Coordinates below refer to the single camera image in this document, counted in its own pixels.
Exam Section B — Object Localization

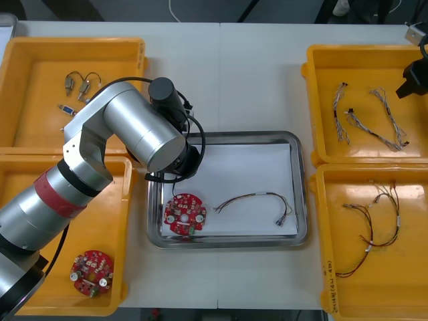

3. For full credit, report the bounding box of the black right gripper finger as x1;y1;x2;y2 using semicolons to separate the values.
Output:
395;80;416;100

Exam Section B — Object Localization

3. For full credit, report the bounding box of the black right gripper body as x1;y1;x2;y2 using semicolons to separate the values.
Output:
402;57;428;96

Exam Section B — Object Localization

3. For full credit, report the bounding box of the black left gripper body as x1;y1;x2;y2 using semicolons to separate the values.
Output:
156;99;187;134

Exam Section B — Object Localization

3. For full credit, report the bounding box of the round red circuit board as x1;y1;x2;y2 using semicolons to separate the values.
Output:
163;193;210;237
70;249;115;298

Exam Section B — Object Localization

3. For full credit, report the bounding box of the yellow-orange plastic bin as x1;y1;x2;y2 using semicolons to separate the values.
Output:
0;153;138;317
0;36;148;156
309;163;428;321
300;43;428;169

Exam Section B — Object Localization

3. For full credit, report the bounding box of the person's foot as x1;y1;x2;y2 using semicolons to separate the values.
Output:
332;0;352;17

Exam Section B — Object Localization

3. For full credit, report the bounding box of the steel tray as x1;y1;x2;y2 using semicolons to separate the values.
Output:
0;13;19;68
146;130;308;250

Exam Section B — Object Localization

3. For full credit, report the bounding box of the white blue twisted wire harness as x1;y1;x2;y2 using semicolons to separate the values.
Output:
344;107;404;152
368;87;411;148
332;81;352;146

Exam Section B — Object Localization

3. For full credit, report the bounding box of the metal solenoid with black cable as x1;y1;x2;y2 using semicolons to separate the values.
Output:
76;71;102;102
64;70;84;97

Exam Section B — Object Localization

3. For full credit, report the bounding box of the white cable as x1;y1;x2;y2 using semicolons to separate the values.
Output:
168;0;222;24

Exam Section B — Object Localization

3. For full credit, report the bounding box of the red black yellow wire harness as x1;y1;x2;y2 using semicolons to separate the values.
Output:
213;191;294;229

